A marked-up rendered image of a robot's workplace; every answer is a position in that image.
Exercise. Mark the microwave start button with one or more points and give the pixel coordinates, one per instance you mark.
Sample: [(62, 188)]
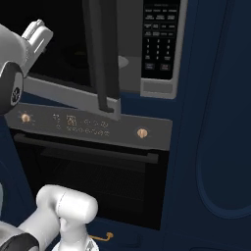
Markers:
[(165, 67)]

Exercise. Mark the dark blue drawer front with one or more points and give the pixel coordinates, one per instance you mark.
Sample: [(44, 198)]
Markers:
[(130, 235)]

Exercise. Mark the black oven door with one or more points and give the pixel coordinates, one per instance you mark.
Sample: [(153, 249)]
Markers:
[(98, 186)]

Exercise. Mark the grey microwave oven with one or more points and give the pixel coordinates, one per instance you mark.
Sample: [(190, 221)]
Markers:
[(158, 39)]

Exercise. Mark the copper oven knob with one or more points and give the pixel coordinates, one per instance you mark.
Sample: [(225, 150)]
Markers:
[(25, 118), (141, 133)]

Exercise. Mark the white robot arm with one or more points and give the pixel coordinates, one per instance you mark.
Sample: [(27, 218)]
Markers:
[(67, 206)]

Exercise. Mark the grey built-in oven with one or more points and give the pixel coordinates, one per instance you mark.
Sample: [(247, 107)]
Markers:
[(98, 163)]

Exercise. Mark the microwave door with dark window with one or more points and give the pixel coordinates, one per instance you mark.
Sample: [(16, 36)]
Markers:
[(65, 55)]

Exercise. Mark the glass microwave turntable plate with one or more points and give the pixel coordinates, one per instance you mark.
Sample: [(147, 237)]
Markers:
[(123, 62)]

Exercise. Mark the dark blue tall cupboard door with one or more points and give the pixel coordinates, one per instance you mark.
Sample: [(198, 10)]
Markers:
[(219, 130)]

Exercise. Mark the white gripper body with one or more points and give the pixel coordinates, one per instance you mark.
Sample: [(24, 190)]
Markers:
[(38, 35)]

